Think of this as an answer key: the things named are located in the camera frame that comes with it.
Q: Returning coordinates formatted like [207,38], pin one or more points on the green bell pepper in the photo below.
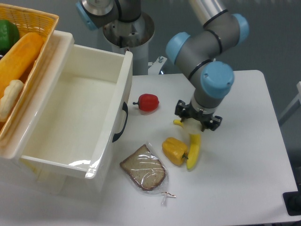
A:
[9,35]

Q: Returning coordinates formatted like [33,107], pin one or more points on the red bell pepper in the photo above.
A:
[147,103]

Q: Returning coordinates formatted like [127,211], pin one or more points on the white plastic drawer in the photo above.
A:
[73,135]

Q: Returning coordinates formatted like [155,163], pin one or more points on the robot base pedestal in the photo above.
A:
[124,25]

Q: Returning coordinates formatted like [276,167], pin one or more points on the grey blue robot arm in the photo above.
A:
[194,56]

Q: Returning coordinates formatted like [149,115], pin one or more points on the pale white pear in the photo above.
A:
[191,126]

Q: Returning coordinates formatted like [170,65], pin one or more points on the yellow bell pepper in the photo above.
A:
[175,150]

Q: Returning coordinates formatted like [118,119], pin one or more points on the orange baguette loaf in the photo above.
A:
[19,58]

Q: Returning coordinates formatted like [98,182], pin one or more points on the black object at edge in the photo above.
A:
[293,203]

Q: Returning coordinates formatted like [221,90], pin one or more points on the white drawer cabinet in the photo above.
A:
[12,168]

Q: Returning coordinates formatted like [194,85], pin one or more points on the black drawer handle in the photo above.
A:
[122,124]

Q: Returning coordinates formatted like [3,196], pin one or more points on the bagged brown bread slice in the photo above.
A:
[147,173]

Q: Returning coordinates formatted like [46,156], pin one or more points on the pale bread roll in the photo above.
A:
[11,93]

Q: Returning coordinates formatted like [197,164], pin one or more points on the yellow wicker basket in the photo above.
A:
[27,20]

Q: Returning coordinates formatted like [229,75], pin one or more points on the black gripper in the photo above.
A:
[196,111]

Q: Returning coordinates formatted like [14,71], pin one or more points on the yellow banana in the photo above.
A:
[194,149]

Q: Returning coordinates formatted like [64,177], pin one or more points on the white mounting bracket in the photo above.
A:
[157,67]

